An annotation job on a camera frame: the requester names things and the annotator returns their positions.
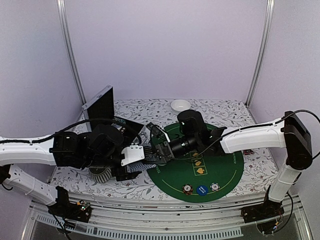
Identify blue playing card deck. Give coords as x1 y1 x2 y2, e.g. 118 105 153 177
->
126 155 159 173

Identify red chip stack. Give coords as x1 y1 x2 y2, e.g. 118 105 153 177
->
182 184 193 195

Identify blue small blind button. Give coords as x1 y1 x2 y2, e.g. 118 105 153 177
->
196 185 209 196

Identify white chip stack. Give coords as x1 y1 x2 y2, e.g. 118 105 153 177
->
210 182 220 192

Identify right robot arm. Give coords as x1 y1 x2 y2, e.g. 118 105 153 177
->
151 110 314 218

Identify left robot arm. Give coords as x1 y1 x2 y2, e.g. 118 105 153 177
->
0 118 145 217

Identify striped ceramic mug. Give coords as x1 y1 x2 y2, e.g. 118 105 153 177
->
88 167 112 184

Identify round green poker mat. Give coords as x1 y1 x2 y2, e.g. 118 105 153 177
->
144 120 245 203

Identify white ceramic bowl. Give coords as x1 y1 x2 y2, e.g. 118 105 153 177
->
170 99 191 112

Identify aluminium poker chip case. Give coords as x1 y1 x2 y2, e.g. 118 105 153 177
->
82 85 145 145

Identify red black triangle button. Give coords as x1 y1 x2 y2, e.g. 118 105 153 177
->
243 149 254 156

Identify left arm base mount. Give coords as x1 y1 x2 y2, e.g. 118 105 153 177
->
47 200 92 223

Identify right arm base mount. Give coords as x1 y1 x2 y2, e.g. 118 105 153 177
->
241 199 285 223

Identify left aluminium frame post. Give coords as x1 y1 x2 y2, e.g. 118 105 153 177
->
56 0 86 105

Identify aluminium frame post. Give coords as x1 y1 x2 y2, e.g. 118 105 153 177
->
56 0 86 105
245 0 275 108

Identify right aluminium frame post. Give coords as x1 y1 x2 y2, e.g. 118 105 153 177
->
245 0 275 108

